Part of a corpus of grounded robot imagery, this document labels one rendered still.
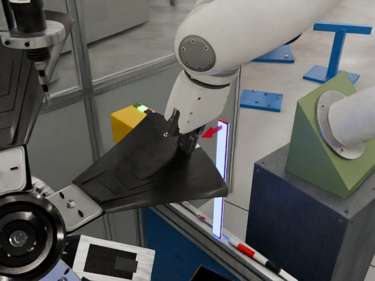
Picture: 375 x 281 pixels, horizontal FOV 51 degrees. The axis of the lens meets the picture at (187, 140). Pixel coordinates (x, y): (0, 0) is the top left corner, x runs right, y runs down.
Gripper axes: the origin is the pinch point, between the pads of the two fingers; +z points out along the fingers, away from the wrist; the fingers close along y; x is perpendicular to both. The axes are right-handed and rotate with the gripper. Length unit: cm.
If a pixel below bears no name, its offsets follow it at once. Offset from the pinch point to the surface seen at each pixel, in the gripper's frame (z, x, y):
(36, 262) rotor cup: 0.8, 5.2, 31.4
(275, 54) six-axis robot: 166, -144, -316
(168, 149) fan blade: 2.4, -1.5, 2.6
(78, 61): 32, -66, -19
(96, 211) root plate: 2.3, 2.2, 20.3
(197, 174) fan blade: 2.4, 5.6, 2.1
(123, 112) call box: 24.2, -31.6, -11.6
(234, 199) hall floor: 135, -28, -104
